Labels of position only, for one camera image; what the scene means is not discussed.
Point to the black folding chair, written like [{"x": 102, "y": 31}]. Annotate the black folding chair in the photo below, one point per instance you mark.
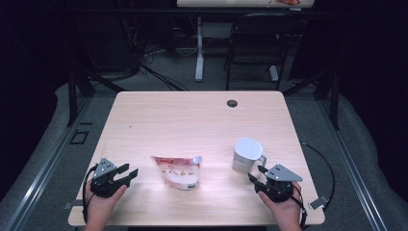
[{"x": 261, "y": 38}]

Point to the person's left hand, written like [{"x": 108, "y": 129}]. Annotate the person's left hand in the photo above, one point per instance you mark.
[{"x": 99, "y": 208}]

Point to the white standing desk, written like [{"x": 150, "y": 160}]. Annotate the white standing desk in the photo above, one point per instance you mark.
[{"x": 199, "y": 48}]

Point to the black metal stand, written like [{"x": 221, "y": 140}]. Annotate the black metal stand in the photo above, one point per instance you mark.
[
  {"x": 72, "y": 96},
  {"x": 335, "y": 102}
]

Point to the grey tape strip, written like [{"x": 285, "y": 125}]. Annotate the grey tape strip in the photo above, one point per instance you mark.
[{"x": 73, "y": 204}]

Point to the person's right hand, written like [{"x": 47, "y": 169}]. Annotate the person's right hand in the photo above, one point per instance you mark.
[{"x": 287, "y": 211}]

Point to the orange item on desk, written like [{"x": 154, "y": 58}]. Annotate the orange item on desk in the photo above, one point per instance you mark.
[{"x": 288, "y": 1}]

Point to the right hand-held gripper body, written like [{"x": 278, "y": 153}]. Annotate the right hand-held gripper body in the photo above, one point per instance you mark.
[{"x": 279, "y": 189}]

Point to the clear plastic jar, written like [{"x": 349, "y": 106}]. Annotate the clear plastic jar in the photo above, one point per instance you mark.
[{"x": 246, "y": 154}]

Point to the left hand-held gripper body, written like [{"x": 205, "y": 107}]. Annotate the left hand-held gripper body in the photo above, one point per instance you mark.
[{"x": 104, "y": 184}]

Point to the black table grommet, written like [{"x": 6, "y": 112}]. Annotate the black table grommet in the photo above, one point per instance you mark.
[{"x": 232, "y": 103}]

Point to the aluminium floor rail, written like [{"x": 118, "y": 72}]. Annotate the aluminium floor rail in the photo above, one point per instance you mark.
[
  {"x": 48, "y": 166},
  {"x": 349, "y": 166}
]

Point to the white and red spouted pouch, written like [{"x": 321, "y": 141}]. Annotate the white and red spouted pouch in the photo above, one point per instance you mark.
[{"x": 179, "y": 173}]

